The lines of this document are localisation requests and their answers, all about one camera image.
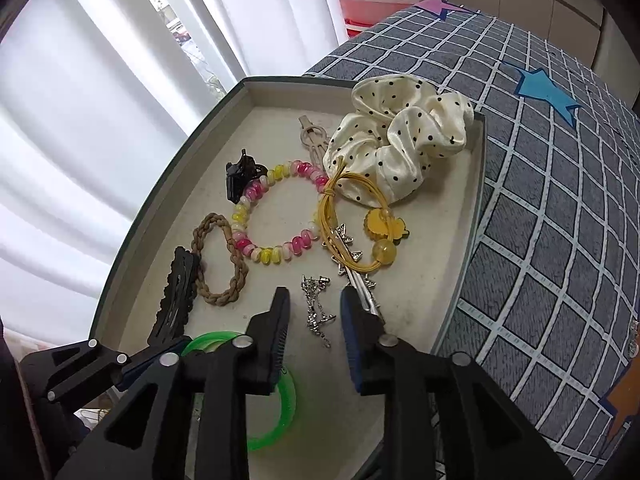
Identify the white curtain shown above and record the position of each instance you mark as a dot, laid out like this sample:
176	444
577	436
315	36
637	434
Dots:
100	135

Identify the black snap hair clip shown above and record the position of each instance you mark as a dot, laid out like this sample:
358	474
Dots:
177	290

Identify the grey shallow tray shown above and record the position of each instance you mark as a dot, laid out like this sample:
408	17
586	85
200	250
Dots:
425	270

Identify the black claw hair clip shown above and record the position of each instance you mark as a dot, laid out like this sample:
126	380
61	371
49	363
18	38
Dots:
240	177

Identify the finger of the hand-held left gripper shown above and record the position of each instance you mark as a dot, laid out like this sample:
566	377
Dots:
150	362

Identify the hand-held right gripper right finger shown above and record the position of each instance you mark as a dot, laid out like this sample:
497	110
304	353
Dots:
351	345

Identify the red plastic bucket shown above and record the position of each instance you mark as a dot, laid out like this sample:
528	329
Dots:
357	27

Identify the beige duckbill hair clip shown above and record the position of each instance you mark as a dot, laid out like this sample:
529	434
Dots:
312	140

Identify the grey checked tablecloth with stars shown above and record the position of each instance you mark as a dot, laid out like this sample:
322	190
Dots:
550	210

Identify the white sideboard cabinet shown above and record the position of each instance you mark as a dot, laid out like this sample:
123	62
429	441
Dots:
525	0

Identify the cream polka dot scrunchie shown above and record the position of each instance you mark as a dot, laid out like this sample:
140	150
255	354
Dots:
400	130

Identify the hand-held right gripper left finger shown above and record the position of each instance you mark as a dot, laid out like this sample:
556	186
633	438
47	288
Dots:
280	345

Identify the silver star hairpin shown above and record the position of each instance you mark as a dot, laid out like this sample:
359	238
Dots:
345	240

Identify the green plastic bangle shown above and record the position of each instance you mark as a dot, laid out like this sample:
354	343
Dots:
281	410

